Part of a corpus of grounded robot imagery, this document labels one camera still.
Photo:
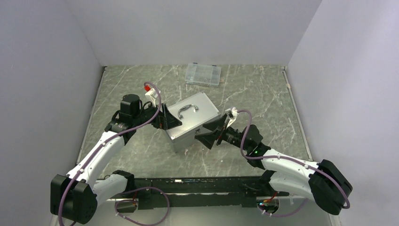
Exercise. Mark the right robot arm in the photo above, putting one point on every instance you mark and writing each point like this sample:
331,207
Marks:
321,182

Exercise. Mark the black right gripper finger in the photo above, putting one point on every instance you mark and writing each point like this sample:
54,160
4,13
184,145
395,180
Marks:
216,125
209,139

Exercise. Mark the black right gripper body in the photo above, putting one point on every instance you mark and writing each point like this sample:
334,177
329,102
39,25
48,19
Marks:
231,135

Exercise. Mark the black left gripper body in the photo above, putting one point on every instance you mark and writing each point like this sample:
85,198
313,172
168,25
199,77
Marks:
145,115

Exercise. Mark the clear plastic pill organizer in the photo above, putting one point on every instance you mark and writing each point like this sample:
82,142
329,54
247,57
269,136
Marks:
203,75

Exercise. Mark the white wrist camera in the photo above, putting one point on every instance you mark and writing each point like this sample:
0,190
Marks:
152,93
232,114

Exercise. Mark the grey metal medicine case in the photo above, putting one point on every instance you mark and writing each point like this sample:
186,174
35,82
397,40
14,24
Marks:
192,112

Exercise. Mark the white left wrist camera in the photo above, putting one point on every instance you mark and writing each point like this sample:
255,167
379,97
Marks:
152,93

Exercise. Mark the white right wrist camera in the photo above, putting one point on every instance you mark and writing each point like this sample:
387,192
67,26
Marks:
232,114

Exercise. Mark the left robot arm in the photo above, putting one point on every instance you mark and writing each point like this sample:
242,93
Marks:
77,195

